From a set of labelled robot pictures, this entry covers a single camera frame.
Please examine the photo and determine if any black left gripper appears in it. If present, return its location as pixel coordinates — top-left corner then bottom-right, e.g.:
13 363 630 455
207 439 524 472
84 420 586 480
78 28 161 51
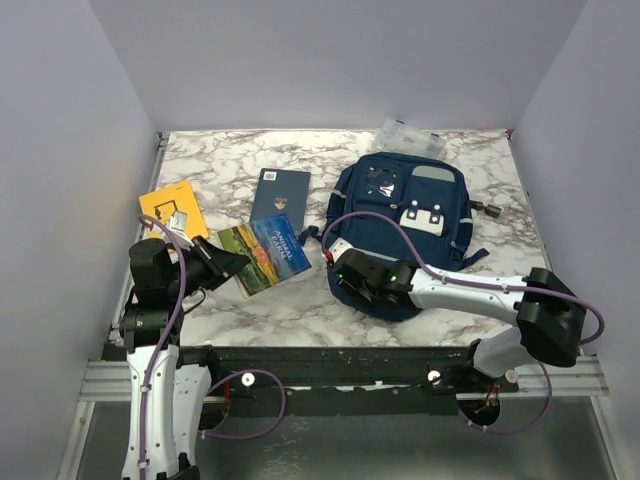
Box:
168 233 251 298

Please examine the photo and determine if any Animal Farm paperback book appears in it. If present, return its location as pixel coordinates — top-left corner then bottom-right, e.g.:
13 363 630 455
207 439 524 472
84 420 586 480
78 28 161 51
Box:
216 214 311 298

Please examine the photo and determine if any navy blue student backpack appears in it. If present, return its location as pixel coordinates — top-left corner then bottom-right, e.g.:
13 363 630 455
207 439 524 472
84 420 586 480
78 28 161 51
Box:
295 152 489 324

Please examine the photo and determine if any yellow paperback book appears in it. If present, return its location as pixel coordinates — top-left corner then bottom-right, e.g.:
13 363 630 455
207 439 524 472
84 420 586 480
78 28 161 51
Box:
139 180 209 239

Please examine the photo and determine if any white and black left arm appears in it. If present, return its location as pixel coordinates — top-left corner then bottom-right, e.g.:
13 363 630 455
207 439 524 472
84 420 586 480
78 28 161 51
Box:
119 236 249 479

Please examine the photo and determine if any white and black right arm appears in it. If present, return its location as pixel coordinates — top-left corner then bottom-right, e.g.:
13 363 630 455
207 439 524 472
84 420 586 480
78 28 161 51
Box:
329 248 586 392

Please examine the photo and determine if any dark blue thin notebook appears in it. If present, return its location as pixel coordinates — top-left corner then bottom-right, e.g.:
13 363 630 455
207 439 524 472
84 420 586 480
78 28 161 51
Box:
250 168 311 234

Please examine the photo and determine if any black and white cylinder tool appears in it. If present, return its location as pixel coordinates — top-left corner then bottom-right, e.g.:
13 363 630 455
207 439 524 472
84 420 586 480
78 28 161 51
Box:
470 200 502 218

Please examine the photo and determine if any clear plastic screw organiser box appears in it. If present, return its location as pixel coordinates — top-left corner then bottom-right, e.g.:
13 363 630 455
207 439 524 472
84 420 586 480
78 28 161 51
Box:
371 120 446 159

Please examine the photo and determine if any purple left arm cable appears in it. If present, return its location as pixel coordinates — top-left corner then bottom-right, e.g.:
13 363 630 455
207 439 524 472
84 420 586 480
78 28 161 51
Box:
137 213 289 471

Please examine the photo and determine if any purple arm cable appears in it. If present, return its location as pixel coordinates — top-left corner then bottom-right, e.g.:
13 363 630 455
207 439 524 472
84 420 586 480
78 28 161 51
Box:
319 210 606 436
137 213 289 471

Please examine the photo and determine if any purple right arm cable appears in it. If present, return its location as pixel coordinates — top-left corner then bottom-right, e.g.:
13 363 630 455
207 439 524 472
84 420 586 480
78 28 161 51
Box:
319 210 606 436

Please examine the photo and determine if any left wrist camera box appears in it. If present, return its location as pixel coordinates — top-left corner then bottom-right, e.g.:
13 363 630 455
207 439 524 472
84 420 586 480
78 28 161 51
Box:
166 210 192 245

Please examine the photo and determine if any aluminium front mounting rail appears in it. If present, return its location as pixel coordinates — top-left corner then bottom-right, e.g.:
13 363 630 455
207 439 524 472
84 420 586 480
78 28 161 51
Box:
60 347 625 479

